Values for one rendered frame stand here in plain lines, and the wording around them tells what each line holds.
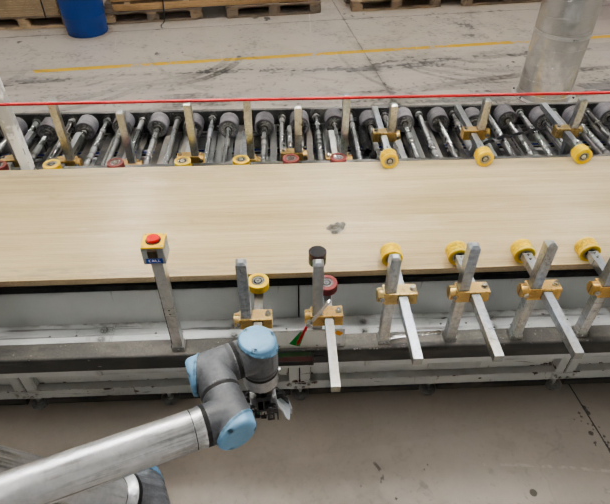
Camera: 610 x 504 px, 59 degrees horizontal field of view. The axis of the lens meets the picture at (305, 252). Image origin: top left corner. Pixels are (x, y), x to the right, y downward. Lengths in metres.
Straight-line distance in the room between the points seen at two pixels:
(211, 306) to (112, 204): 0.65
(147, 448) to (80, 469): 0.12
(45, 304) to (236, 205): 0.85
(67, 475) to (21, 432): 1.79
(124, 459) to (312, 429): 1.59
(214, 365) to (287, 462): 1.37
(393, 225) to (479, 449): 1.12
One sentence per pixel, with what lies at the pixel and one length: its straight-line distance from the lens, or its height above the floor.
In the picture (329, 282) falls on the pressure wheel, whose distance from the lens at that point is 1.96.
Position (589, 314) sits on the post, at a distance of 2.21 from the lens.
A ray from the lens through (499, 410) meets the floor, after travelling 2.85.
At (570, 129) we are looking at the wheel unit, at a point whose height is 0.97.
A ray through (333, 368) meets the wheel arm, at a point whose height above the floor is 0.86.
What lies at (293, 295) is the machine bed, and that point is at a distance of 2.13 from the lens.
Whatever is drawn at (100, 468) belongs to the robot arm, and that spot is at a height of 1.31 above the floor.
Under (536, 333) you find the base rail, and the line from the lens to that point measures 2.24.
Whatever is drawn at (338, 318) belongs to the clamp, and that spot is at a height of 0.86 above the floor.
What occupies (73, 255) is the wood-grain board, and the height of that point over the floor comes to 0.90.
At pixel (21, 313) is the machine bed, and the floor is 0.69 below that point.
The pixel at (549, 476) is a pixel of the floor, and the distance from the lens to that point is 2.75.
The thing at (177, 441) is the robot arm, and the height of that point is 1.29.
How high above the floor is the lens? 2.29
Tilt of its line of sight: 42 degrees down
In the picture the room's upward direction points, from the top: straight up
